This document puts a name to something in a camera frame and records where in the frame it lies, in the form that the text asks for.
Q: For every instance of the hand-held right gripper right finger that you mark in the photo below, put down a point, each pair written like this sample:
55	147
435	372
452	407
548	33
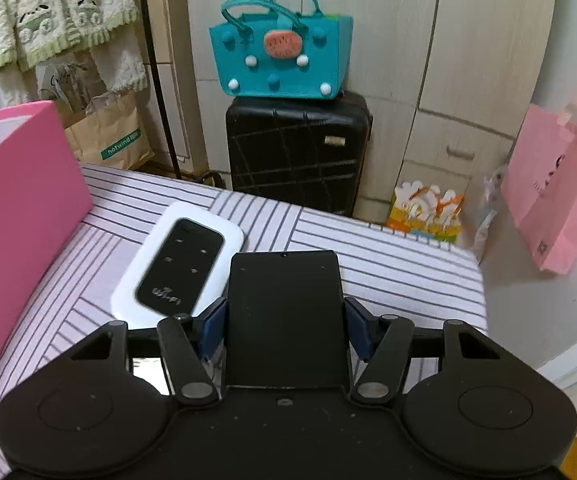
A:
359	325

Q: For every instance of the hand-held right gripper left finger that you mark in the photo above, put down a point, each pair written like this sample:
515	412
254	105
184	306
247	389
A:
214	330

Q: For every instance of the white pocket router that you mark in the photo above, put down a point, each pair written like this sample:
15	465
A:
153	270

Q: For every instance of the pink cardboard box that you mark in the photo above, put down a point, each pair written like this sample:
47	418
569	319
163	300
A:
23	195

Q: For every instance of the striped bed sheet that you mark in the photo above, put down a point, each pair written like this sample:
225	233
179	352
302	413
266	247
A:
378	265

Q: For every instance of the colourful gift bag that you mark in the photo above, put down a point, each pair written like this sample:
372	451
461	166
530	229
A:
426	210

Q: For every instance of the clear plastic bag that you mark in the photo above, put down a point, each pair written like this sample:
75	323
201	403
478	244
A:
488	210

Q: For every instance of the black suitcase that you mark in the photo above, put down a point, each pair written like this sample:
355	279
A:
293	155

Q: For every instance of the brown paper bag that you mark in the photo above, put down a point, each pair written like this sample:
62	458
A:
113	135

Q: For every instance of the pink paper bag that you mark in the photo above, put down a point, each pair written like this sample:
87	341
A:
553	195

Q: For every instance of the black coat rack pole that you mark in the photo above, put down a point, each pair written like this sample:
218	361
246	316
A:
161	85

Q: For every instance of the cream wardrobe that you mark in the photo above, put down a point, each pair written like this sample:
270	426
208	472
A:
418	60

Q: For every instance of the teal felt handbag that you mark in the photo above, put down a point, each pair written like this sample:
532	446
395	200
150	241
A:
278	60

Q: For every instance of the cream knit sweater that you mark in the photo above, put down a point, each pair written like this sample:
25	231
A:
43	15

